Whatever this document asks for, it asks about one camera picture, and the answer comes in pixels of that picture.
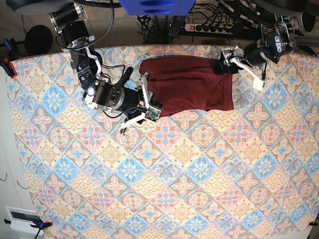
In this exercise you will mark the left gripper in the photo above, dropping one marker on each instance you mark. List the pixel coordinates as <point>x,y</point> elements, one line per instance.
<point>234,59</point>

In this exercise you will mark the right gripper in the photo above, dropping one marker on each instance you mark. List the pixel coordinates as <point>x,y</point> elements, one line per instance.
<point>137,114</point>

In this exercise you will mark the maroon t-shirt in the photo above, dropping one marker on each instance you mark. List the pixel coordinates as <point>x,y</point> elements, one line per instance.
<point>182,83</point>

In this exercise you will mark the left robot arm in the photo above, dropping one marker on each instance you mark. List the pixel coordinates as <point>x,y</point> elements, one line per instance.
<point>274,19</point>

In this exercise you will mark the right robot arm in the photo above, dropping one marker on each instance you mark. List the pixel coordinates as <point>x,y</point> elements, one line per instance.
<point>99,92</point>

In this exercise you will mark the white power strip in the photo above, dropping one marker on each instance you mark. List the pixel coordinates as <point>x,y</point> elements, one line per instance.
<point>207,28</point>

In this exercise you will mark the patterned tile tablecloth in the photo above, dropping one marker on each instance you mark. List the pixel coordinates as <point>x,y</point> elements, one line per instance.
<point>249,173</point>

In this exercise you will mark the black round stool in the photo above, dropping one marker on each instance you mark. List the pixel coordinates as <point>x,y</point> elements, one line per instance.
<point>38,40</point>

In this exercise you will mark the blue orange clamp lower left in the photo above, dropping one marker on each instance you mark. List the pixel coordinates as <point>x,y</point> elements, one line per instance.
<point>37,225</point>

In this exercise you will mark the white floor outlet box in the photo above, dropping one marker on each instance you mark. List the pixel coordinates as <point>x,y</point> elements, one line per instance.
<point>21,220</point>

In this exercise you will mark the orange clamp lower right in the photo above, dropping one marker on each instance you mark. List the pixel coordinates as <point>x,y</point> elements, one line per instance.
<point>313,224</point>

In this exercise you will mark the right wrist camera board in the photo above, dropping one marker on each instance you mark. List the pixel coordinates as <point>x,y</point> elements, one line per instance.
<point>152,114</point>

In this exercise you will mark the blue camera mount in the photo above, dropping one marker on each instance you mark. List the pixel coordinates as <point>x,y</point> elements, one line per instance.
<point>157,7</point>

